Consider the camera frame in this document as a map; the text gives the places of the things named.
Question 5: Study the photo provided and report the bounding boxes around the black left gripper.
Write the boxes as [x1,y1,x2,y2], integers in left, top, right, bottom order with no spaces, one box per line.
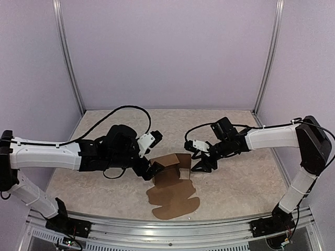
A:
[108,147,165,180]

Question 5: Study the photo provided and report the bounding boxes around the brown cardboard box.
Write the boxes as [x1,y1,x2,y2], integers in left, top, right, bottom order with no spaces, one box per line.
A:
[146,153,200,220]

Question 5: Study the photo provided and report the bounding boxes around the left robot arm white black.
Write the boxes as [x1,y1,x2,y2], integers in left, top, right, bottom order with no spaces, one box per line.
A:
[1,124,164,233]

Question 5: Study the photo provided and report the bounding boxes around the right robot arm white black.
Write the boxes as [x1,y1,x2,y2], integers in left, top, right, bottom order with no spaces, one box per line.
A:
[184,116,334,232]

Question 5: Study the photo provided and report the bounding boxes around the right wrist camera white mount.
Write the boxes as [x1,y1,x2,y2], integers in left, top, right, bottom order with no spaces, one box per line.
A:
[184,140,210,153]

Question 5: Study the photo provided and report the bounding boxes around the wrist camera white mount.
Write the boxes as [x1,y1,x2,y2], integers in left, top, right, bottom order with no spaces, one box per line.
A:
[184,140,210,153]
[137,130,163,158]

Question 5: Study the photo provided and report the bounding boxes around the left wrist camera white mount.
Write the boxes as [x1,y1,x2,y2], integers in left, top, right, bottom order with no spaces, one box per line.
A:
[137,130,163,158]

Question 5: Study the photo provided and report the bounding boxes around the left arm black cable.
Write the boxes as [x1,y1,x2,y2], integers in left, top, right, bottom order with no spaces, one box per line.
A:
[0,105,152,201]

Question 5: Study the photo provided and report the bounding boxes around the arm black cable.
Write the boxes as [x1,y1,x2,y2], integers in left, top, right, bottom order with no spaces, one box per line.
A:
[0,105,152,201]
[184,117,335,236]

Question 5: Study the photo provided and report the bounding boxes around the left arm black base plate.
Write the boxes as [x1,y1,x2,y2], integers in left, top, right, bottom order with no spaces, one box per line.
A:
[46,215,92,238]

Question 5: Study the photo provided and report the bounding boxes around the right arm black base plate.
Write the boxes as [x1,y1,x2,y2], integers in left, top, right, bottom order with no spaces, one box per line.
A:
[250,216,295,237]

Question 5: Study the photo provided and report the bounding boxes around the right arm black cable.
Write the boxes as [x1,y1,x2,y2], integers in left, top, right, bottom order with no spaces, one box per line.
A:
[184,117,335,236]

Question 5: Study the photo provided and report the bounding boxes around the front aluminium frame rail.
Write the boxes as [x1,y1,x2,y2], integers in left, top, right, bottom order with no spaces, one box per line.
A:
[18,207,323,250]

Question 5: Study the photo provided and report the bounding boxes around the right aluminium frame post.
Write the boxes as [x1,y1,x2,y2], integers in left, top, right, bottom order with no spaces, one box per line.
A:
[253,0,285,116]

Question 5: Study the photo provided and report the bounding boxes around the aluminium frame post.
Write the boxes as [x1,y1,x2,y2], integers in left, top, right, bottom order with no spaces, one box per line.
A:
[52,0,86,116]
[253,0,285,116]

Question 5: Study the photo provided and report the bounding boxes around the left aluminium frame post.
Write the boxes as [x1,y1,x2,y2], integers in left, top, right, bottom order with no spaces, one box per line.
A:
[52,0,86,116]

